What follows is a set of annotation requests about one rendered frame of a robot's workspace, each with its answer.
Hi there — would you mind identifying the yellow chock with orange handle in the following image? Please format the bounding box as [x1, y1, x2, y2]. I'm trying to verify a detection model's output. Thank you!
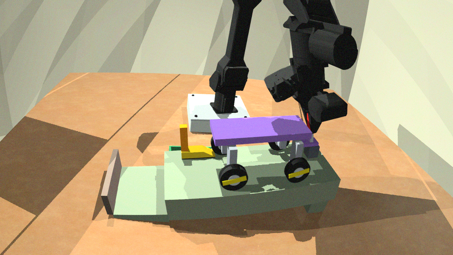
[180, 124, 215, 160]

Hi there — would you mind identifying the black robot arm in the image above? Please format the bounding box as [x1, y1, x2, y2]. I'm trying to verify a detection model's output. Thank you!
[209, 0, 358, 114]

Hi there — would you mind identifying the green tray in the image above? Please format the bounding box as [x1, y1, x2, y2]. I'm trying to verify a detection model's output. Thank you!
[169, 146, 181, 151]

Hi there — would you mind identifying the pale green ramp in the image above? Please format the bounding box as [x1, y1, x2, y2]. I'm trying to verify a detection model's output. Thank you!
[101, 142, 341, 222]

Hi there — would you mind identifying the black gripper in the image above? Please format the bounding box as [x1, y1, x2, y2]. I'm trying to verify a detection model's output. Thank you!
[291, 56, 348, 134]

